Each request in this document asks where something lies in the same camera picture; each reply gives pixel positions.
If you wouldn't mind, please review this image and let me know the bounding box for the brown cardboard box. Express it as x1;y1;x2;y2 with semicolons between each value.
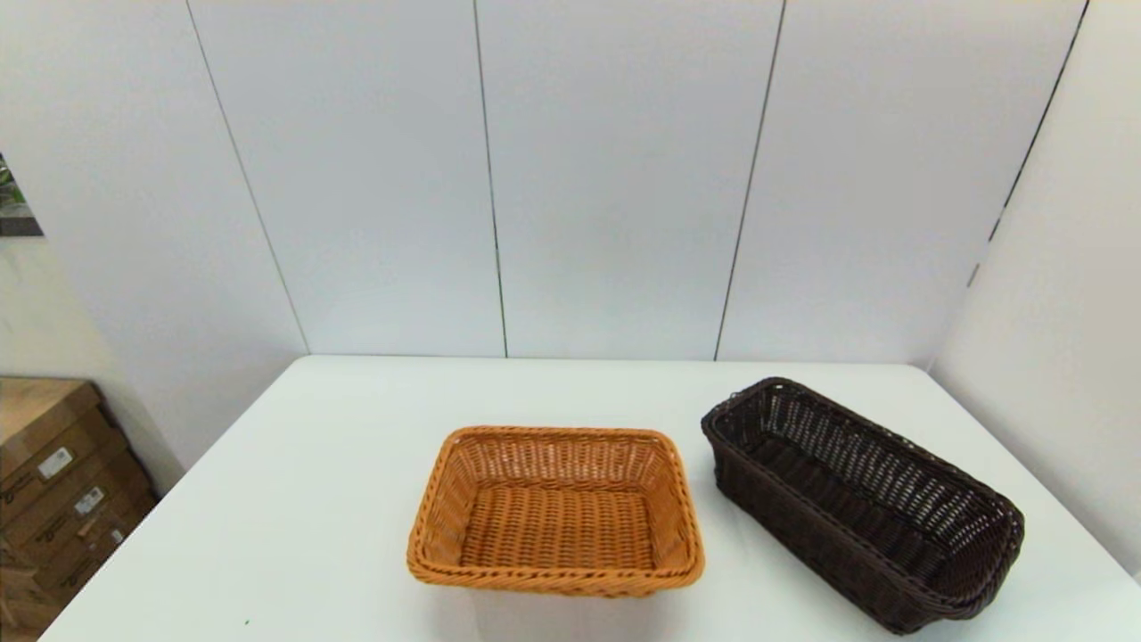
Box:
31;486;162;607
0;441;148;572
0;376;126;523
0;562;68;636

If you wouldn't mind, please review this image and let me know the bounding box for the orange wicker basket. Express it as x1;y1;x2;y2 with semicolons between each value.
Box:
406;425;706;598

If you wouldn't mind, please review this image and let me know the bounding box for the dark brown wicker basket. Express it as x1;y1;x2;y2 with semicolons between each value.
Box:
701;376;1026;636

